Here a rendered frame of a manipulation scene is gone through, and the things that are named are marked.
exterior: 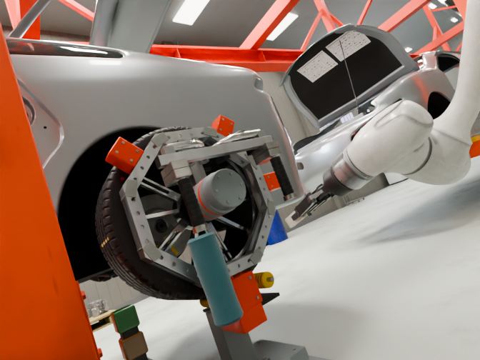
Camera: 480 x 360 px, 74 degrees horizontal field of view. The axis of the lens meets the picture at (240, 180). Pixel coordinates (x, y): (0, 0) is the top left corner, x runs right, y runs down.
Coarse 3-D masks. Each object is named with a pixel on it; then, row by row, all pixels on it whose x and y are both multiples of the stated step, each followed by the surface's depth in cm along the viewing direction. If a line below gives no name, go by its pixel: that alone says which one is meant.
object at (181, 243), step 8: (144, 200) 146; (152, 200) 148; (160, 200) 150; (168, 200) 152; (144, 208) 145; (152, 208) 147; (160, 208) 149; (168, 208) 151; (168, 216) 145; (152, 224) 140; (152, 232) 139; (168, 232) 143; (176, 232) 149; (184, 232) 151; (160, 240) 140; (176, 240) 148; (184, 240) 150; (176, 248) 147; (184, 248) 149; (176, 256) 146
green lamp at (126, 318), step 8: (112, 312) 59; (120, 312) 58; (128, 312) 58; (136, 312) 59; (112, 320) 59; (120, 320) 57; (128, 320) 58; (136, 320) 59; (120, 328) 57; (128, 328) 58
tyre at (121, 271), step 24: (144, 144) 114; (240, 168) 133; (96, 216) 114; (120, 216) 102; (120, 240) 100; (120, 264) 103; (144, 264) 101; (144, 288) 106; (168, 288) 103; (192, 288) 107
